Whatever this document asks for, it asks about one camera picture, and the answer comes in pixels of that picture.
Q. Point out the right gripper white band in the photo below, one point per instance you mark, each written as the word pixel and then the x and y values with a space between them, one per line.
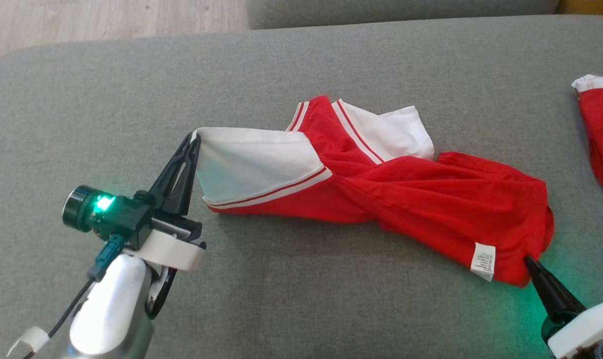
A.
pixel 585 331

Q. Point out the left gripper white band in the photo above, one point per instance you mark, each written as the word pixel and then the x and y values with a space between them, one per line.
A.
pixel 176 247

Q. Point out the red jersey with white sleeves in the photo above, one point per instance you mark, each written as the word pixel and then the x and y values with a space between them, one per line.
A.
pixel 421 199

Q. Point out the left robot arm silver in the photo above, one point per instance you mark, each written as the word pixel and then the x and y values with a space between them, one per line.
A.
pixel 109 314

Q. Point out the large grey sofa chaise cushion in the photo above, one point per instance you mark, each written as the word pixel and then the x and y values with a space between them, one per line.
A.
pixel 301 299

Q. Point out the long yellow sofa back cushion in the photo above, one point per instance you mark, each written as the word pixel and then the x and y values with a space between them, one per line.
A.
pixel 590 6

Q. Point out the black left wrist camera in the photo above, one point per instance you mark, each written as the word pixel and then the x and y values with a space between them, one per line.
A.
pixel 111 217

